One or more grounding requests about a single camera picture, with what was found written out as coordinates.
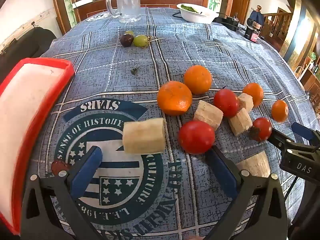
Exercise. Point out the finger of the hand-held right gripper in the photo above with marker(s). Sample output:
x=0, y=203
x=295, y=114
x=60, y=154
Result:
x=281, y=138
x=302, y=130

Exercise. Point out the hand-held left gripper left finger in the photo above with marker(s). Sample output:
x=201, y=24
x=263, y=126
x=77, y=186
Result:
x=86, y=171

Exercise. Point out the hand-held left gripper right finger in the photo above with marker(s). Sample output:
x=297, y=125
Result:
x=221, y=172

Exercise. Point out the small red tomato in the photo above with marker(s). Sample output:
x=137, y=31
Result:
x=262, y=128

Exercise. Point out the small orange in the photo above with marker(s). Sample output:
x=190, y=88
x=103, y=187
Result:
x=253, y=93
x=280, y=110

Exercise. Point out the dark red date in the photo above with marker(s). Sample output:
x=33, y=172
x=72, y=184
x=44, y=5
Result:
x=58, y=166

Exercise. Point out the peeled banana piece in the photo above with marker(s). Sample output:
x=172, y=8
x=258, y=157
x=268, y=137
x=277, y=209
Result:
x=240, y=122
x=144, y=136
x=253, y=166
x=247, y=101
x=208, y=114

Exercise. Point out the large red tomato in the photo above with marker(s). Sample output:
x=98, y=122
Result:
x=196, y=137

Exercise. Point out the large orange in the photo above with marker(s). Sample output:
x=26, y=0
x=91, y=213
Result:
x=198, y=79
x=174, y=97

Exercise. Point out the red tray with white inside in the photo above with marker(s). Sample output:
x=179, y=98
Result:
x=25, y=105

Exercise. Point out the wooden furniture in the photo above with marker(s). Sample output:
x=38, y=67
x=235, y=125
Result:
x=312, y=85

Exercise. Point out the blue patterned tablecloth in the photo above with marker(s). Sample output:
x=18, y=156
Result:
x=225, y=55

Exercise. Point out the red and black device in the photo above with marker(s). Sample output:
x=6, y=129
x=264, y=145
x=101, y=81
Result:
x=252, y=32

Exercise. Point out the dried grape stem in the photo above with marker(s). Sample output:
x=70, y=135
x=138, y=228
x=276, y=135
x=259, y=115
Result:
x=135, y=71

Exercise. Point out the wooden stair railing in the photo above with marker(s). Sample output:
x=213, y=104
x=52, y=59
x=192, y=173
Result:
x=275, y=20

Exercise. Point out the purple grape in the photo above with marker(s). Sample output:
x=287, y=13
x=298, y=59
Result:
x=126, y=40

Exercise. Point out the black sofa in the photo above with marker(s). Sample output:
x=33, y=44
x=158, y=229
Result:
x=25, y=45

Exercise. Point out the green grape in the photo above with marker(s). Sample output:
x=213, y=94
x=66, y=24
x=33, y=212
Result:
x=140, y=40
x=130, y=32

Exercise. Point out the wooden door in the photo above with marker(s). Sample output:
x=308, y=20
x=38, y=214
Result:
x=241, y=2

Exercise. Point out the white bowl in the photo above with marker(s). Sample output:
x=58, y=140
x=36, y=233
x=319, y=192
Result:
x=197, y=18

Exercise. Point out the green vegetable leaves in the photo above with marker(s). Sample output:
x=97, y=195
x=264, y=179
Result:
x=188, y=8

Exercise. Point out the white flat box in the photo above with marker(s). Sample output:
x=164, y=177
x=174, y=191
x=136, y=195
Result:
x=83, y=2

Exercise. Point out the clear glass mug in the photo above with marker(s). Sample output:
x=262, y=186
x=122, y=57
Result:
x=128, y=2

